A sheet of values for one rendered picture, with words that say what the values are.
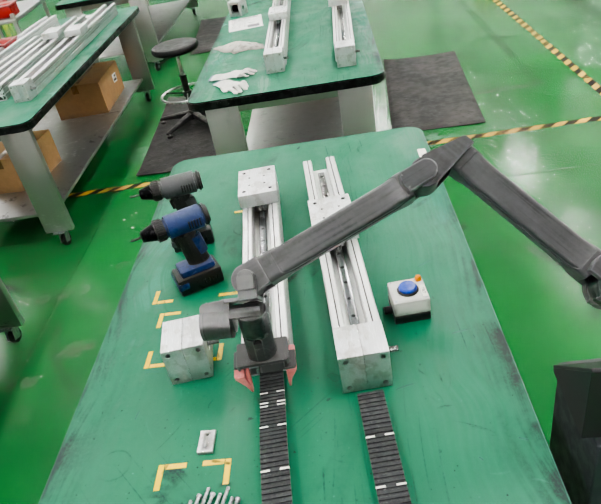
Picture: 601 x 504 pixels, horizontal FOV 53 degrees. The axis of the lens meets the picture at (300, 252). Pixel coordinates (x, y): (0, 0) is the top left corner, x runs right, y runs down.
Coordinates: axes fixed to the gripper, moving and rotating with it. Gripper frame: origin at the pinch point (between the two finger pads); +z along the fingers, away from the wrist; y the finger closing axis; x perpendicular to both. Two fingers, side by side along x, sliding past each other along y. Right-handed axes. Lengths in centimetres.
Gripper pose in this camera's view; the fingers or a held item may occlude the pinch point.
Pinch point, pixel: (271, 383)
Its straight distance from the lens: 124.7
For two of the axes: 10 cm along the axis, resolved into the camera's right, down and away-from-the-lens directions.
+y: -9.8, 1.7, 0.3
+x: 0.7, 5.6, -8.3
